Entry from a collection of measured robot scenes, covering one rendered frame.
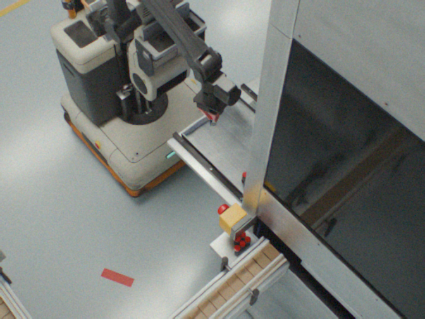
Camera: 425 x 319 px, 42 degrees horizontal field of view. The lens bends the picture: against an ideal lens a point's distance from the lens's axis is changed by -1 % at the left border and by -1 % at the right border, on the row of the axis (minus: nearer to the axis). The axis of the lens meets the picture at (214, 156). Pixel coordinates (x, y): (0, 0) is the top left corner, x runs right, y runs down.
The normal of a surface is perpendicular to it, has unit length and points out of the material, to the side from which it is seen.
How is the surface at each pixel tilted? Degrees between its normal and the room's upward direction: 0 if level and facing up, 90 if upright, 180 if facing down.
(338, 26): 90
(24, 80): 0
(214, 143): 0
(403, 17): 90
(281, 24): 90
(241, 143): 0
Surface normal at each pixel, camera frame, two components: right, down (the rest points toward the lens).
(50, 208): 0.02, -0.51
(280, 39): -0.74, 0.57
